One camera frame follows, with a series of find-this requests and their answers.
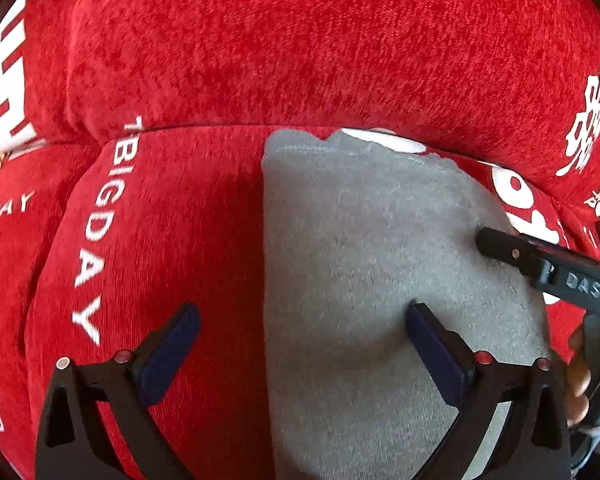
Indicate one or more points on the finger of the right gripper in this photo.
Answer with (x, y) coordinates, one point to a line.
(548, 248)
(516, 251)

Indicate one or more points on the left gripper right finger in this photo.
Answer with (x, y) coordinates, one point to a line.
(534, 440)

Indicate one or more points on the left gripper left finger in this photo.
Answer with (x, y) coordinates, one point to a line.
(73, 442)

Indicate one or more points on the grey knit garment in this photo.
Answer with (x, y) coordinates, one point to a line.
(353, 232)

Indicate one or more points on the person's right hand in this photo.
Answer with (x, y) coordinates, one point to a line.
(578, 378)

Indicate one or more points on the red rolled quilt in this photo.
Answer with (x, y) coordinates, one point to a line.
(515, 82)

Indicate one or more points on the red wedding blanket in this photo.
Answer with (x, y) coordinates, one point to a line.
(98, 248)

